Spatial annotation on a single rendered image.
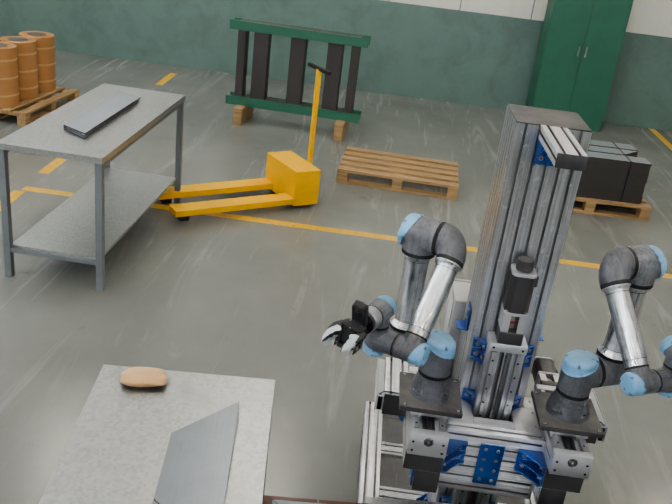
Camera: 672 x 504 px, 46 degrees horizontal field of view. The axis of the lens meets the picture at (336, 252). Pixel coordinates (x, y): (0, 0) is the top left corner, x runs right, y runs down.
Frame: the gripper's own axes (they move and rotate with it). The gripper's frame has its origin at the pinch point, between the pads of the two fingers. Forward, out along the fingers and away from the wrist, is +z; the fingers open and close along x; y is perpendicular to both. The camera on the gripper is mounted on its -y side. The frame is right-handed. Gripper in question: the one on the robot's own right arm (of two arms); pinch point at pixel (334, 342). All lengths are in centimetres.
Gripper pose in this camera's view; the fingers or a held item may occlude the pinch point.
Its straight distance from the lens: 232.3
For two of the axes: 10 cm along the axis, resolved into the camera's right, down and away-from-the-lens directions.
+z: -5.0, 3.1, -8.1
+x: -8.3, -4.2, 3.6
